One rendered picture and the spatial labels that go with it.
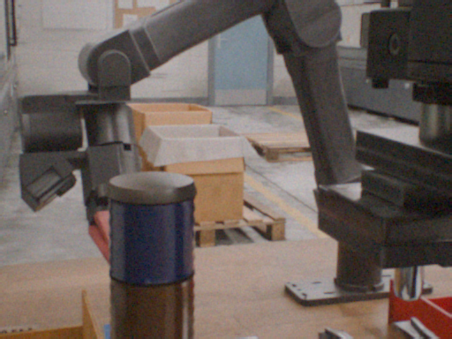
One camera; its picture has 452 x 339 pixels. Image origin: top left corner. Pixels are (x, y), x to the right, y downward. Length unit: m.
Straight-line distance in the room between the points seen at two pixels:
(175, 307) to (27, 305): 0.69
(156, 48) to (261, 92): 11.03
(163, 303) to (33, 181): 0.51
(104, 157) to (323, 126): 0.29
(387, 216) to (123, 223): 0.23
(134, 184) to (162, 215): 0.02
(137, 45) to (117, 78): 0.05
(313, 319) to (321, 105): 0.27
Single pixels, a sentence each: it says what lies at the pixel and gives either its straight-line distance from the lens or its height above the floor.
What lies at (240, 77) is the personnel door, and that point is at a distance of 11.72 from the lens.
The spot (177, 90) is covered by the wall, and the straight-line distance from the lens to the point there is 11.52.
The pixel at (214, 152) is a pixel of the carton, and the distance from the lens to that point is 4.05.
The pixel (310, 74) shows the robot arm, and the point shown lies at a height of 1.20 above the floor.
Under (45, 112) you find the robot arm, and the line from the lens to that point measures 0.82.
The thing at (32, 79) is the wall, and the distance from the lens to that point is 11.31.
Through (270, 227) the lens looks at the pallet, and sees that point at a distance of 4.31.
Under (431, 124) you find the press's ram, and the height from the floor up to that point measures 1.19.
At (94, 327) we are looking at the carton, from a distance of 0.73.
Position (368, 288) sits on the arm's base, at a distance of 1.00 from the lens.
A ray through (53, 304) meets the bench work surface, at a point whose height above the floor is 0.90.
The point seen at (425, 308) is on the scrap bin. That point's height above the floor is 0.95.
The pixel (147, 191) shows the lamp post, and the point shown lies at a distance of 0.29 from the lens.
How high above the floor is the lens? 1.26
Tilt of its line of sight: 12 degrees down
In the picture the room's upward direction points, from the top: 1 degrees clockwise
